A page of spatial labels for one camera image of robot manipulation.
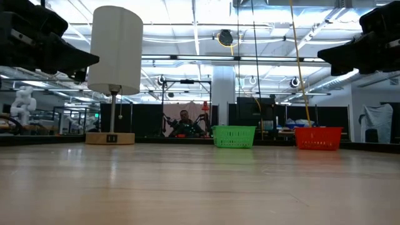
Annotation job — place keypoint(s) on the seated person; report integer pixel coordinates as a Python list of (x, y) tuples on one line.
[(186, 126)]

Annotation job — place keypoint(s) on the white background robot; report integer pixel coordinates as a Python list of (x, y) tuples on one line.
[(24, 100)]

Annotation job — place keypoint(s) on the black table frame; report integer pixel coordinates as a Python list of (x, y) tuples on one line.
[(172, 139)]

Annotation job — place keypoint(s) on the white draped cloth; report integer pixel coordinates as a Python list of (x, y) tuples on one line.
[(375, 117)]

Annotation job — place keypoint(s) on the beige curtain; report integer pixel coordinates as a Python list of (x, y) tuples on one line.
[(172, 109)]

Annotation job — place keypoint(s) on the black monitor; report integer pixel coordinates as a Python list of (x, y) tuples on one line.
[(250, 109)]

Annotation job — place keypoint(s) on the black frame stand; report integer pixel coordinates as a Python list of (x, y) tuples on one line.
[(187, 81)]

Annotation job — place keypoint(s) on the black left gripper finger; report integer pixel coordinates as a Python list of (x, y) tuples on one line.
[(81, 75), (72, 57)]

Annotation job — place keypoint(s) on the black partition panel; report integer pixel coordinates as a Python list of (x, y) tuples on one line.
[(143, 118), (331, 115)]

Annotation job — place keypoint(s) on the red plastic basket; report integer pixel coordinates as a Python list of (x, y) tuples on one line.
[(318, 139)]

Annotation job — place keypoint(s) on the green plastic basket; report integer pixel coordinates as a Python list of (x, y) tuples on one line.
[(232, 137)]

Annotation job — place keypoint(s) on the white lamp with wooden base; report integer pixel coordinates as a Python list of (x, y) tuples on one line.
[(114, 50)]

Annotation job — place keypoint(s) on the small red background object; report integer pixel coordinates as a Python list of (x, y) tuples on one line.
[(205, 106)]

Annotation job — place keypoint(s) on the blue bin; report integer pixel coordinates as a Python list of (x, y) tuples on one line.
[(295, 125)]

